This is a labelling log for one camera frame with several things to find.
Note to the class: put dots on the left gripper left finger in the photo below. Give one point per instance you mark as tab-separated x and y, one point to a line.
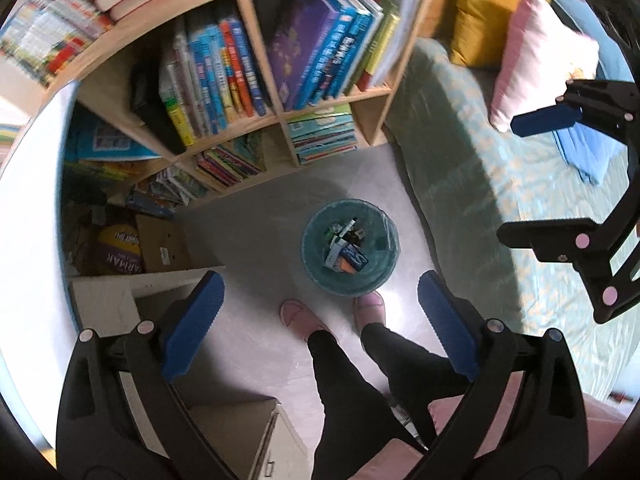
96	436

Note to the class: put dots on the pink pillow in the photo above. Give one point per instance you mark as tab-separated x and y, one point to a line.
541	53

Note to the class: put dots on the teal trash bin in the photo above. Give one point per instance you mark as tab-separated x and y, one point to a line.
376	236

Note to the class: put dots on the yellow pillow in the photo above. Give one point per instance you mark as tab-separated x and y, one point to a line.
480	30

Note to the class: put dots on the folded blue cloth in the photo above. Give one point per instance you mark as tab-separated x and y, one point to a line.
584	145

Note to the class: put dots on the cardboard box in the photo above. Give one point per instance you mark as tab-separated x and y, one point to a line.
163	245

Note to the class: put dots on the light blue medicine box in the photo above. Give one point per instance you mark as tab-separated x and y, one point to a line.
354	257

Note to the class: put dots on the person's black trouser legs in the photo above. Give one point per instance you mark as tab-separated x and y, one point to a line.
358	421

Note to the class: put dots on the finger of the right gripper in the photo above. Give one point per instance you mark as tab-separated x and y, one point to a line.
608	106
588	247

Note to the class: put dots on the wooden bookshelf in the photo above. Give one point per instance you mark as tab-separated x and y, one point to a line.
185	100

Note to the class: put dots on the basketball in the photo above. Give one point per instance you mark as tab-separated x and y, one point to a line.
117	250

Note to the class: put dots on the green bed blanket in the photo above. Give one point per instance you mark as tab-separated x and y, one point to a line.
469	179

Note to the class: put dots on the pink slipper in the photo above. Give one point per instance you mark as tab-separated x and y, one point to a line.
369	309
300	320

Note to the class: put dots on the green marker pen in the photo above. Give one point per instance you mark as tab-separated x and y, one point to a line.
343	231

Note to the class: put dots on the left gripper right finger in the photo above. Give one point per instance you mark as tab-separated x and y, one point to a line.
546	435

